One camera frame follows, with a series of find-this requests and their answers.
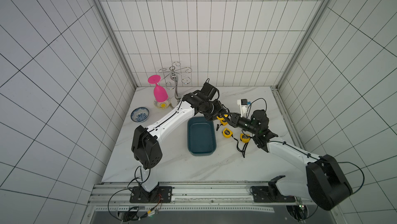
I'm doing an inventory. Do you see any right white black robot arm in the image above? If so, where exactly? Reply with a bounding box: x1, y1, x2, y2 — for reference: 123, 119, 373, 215
218, 110, 354, 211

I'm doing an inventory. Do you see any blue white ceramic dish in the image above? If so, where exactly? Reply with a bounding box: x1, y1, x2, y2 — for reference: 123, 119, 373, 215
130, 107, 150, 123

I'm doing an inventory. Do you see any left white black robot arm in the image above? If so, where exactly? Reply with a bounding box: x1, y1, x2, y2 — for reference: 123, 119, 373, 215
131, 82, 226, 193

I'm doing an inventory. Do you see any aluminium mounting rail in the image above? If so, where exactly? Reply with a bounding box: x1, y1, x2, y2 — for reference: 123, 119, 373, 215
88, 182, 317, 213

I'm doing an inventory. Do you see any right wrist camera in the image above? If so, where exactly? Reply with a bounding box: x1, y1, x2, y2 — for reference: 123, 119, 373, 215
237, 98, 251, 117

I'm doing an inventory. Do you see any pink plastic wine glass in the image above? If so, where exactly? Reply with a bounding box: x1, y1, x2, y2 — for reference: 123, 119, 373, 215
148, 75, 169, 103

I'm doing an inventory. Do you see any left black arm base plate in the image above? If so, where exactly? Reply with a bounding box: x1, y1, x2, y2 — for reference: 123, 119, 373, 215
129, 185, 173, 203

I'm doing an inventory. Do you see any chrome wine glass rack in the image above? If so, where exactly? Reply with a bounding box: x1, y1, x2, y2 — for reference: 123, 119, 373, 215
158, 61, 192, 103

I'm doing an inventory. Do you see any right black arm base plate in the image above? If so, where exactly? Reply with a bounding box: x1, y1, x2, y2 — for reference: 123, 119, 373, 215
250, 175, 296, 203

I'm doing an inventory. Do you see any teal plastic storage box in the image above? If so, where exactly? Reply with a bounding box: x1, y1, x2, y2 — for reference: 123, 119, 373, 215
187, 116, 217, 156

